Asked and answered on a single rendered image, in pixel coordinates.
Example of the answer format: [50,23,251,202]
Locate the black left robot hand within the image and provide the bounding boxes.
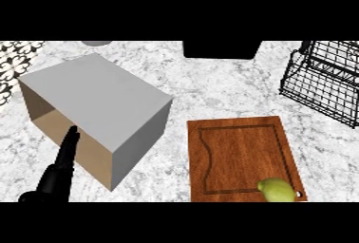
[16,124,81,203]

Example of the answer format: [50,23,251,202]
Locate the brown wooden cutting board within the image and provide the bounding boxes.
[186,115,310,203]

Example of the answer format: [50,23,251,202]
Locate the green squash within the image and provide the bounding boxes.
[257,178,297,203]

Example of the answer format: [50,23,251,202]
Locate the grey open cabinet box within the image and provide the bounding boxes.
[16,52,174,192]

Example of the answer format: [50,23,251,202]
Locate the grey round object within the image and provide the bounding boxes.
[79,41,113,47]

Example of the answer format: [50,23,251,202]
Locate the black appliance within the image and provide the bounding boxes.
[180,41,263,60]

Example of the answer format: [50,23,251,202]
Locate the black wire tiered basket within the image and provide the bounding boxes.
[277,41,359,129]

